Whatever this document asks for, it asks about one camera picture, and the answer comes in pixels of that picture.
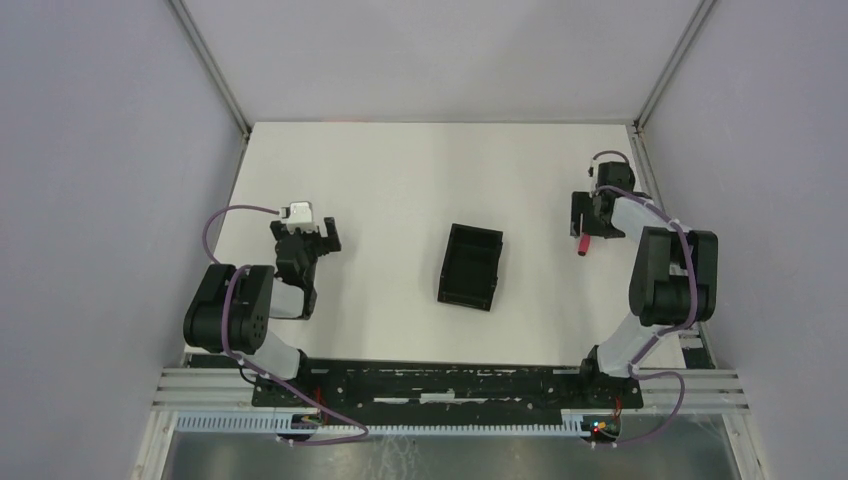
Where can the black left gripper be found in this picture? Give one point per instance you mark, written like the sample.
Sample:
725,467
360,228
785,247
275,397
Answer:
325,244

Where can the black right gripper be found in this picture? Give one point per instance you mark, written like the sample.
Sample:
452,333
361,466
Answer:
582,202

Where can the red handled screwdriver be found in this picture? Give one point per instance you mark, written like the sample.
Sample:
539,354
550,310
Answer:
584,244

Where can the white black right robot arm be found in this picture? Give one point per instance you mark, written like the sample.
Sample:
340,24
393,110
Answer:
673,282

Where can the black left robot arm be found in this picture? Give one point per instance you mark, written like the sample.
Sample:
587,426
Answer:
230,312

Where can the black plastic bin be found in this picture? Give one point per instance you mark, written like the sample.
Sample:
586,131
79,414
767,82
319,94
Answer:
469,273

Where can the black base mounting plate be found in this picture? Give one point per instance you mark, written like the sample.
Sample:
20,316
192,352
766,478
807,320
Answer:
391,393

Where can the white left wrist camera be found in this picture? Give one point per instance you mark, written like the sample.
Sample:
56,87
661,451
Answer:
297,213

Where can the aluminium corner post left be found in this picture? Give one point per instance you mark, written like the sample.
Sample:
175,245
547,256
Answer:
209,64

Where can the aluminium corner post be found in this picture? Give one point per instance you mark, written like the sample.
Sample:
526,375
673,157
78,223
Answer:
209,64
684,44

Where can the aluminium frame rail front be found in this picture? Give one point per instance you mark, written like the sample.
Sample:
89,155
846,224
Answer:
707,392

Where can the white slotted cable duct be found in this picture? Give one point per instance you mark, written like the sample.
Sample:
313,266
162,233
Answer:
285,423

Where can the aluminium corner post right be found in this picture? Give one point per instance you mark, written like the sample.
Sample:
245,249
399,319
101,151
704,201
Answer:
684,44

